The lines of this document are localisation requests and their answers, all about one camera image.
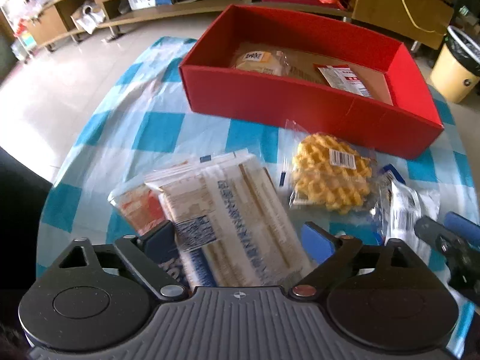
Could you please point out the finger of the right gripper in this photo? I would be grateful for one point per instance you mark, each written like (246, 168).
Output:
(461, 226)

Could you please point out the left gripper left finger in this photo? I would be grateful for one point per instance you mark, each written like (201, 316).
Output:
(154, 262)

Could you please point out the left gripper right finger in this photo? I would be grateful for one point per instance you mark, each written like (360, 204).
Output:
(334, 256)

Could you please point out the orange red chip bag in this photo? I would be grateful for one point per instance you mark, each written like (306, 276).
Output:
(138, 204)

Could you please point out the silver white green pouch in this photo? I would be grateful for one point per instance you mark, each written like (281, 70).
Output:
(396, 211)

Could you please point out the white blue cracker package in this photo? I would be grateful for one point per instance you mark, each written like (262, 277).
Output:
(231, 229)

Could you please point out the yellow waffle pack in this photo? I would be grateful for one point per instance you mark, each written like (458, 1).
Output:
(320, 170)

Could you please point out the blue snack bag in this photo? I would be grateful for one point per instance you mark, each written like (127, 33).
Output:
(391, 173)

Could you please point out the long white red snack pack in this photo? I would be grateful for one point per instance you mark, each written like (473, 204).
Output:
(342, 77)

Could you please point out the round steamed cake pack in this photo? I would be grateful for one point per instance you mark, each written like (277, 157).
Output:
(261, 59)

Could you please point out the blue white checkered tablecloth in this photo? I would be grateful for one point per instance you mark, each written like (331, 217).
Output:
(144, 120)

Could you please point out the yellow trash bin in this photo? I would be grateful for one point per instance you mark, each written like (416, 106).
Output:
(456, 70)

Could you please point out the red cardboard box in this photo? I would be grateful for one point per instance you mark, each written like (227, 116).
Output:
(400, 119)

